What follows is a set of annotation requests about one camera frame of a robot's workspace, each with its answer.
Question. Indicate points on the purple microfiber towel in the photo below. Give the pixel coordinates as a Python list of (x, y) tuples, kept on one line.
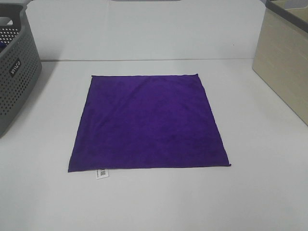
[(131, 122)]

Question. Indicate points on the white towel care label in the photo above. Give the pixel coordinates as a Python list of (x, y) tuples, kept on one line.
[(102, 173)]

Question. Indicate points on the beige storage bin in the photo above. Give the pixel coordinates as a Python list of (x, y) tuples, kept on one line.
[(281, 58)]

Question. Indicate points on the grey perforated plastic basket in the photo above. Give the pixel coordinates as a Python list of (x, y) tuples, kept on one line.
[(20, 64)]

